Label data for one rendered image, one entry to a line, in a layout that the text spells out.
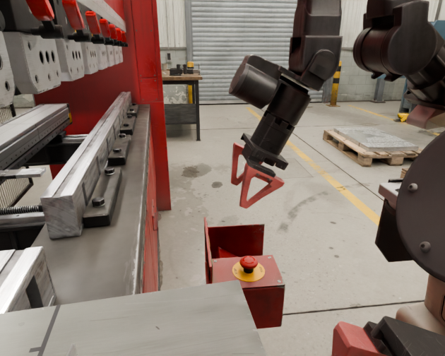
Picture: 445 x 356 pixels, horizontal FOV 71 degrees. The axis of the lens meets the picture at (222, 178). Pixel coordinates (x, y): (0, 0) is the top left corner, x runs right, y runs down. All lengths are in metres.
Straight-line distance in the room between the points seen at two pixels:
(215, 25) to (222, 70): 0.96
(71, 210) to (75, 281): 0.16
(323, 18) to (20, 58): 0.41
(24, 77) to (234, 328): 0.40
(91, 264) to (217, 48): 7.24
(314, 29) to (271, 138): 0.17
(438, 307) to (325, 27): 0.49
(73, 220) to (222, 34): 7.19
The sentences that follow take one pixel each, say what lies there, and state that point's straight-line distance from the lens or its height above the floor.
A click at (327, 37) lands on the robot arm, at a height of 1.25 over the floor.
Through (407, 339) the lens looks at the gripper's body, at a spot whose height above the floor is 1.09.
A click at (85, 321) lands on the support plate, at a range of 0.34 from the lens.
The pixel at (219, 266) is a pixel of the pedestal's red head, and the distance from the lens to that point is 0.73.
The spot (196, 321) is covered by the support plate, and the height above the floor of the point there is 1.00.
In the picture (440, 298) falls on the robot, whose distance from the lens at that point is 0.66.
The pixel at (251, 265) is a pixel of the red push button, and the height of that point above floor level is 0.81.
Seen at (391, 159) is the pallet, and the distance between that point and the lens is 4.03.
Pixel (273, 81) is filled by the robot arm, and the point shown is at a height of 1.19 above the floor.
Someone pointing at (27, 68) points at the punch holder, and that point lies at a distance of 0.50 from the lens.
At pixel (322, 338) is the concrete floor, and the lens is 1.68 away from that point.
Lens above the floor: 1.23
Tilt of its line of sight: 22 degrees down
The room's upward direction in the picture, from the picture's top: straight up
